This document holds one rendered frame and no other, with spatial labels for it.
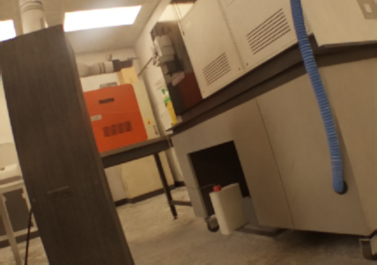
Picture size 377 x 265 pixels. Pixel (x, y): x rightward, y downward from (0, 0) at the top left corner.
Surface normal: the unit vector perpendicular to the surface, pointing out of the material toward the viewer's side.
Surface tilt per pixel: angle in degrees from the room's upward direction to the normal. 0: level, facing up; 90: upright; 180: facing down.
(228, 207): 90
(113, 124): 90
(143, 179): 90
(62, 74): 90
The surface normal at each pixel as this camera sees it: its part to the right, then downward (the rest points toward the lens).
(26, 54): 0.18, -0.14
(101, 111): 0.40, -0.21
